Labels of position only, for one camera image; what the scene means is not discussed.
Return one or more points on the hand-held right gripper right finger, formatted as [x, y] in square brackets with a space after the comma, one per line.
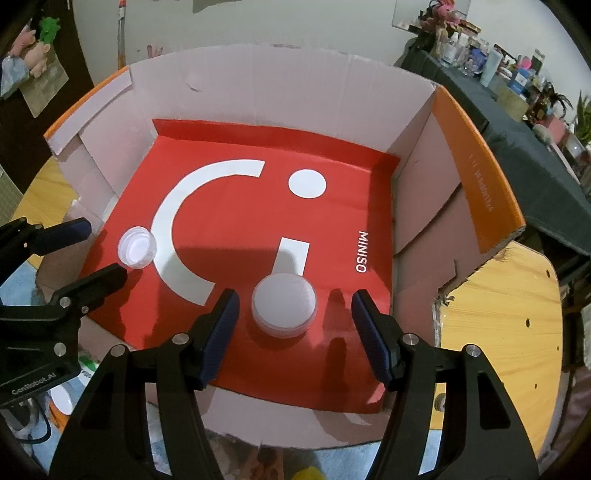
[371, 341]

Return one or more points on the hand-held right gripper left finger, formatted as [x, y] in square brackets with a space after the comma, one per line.
[217, 341]

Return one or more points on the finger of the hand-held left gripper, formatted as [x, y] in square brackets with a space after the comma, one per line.
[99, 279]
[64, 233]

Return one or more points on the white round jar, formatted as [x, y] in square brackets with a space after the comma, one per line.
[284, 300]

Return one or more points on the cardboard box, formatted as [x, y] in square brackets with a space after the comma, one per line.
[277, 92]

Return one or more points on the plain white lid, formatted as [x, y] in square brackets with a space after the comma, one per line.
[62, 398]

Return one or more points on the white lid green logo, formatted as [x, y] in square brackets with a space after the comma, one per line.
[88, 367]

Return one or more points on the light blue mat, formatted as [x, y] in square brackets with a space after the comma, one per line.
[341, 461]

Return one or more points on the yellow sponge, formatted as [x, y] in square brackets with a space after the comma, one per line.
[310, 474]

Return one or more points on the pink plush toy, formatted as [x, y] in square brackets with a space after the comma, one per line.
[30, 53]

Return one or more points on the green plush toy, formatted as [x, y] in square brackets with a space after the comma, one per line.
[50, 28]

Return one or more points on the orange white mop stick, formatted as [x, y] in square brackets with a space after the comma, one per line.
[122, 32]

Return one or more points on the dark cloth covered table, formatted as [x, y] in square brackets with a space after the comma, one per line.
[521, 152]

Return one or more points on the dark side table with bottles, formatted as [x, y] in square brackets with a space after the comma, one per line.
[461, 50]

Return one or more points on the potted green plant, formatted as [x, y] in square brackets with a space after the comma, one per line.
[584, 115]

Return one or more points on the pink plush doll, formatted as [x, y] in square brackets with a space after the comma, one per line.
[445, 9]

